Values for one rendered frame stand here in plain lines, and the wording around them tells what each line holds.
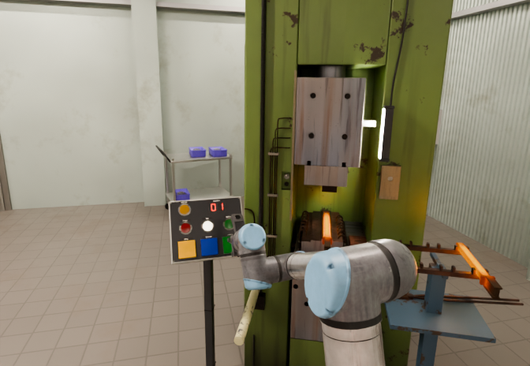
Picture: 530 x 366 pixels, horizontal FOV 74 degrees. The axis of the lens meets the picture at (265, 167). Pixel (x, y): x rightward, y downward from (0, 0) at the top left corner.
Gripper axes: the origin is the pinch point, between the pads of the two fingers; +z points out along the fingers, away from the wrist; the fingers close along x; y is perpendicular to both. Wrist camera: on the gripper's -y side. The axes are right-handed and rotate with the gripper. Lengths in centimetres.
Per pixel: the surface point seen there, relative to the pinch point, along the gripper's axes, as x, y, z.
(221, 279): 16, 19, 181
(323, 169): 43, -27, -9
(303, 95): 34, -59, -22
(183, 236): -21.3, -5.2, 10.9
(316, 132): 40, -43, -16
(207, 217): -10.1, -12.8, 11.0
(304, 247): 36.9, 5.7, 14.0
